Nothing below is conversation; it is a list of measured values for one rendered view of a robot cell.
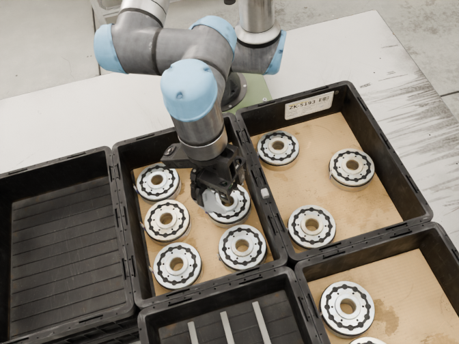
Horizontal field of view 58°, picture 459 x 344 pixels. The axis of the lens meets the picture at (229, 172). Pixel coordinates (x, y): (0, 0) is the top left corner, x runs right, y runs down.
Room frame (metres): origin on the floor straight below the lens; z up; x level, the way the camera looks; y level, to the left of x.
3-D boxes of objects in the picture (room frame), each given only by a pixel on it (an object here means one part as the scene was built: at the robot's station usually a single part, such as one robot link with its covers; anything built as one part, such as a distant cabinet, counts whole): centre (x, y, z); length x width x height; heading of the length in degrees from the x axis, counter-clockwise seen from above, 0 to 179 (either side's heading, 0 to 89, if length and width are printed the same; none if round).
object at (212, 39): (0.51, 0.02, 1.24); 0.11 x 0.11 x 0.08; 71
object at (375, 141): (0.48, -0.21, 0.87); 0.40 x 0.30 x 0.11; 8
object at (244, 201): (0.45, 0.01, 0.86); 0.10 x 0.10 x 0.01
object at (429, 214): (0.48, -0.21, 0.92); 0.40 x 0.30 x 0.02; 8
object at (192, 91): (0.41, 0.03, 1.24); 0.09 x 0.08 x 0.11; 161
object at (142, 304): (0.44, 0.09, 0.92); 0.40 x 0.30 x 0.02; 8
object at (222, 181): (0.40, 0.02, 1.08); 0.09 x 0.08 x 0.12; 52
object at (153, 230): (0.43, 0.16, 0.86); 0.10 x 0.10 x 0.01
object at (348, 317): (0.18, -0.18, 0.86); 0.05 x 0.05 x 0.01
